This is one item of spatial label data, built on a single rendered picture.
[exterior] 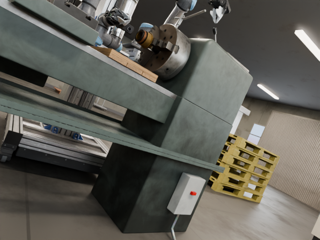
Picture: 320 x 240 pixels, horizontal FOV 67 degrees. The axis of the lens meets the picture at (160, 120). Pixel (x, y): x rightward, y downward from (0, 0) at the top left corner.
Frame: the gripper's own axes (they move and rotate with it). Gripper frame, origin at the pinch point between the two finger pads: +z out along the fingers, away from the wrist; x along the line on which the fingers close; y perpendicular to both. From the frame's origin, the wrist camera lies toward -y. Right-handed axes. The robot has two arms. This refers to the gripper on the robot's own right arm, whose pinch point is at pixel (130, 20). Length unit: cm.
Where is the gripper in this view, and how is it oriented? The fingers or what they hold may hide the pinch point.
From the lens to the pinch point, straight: 135.4
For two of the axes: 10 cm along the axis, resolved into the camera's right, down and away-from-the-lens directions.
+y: -6.4, -4.6, -6.1
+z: 5.4, 2.9, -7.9
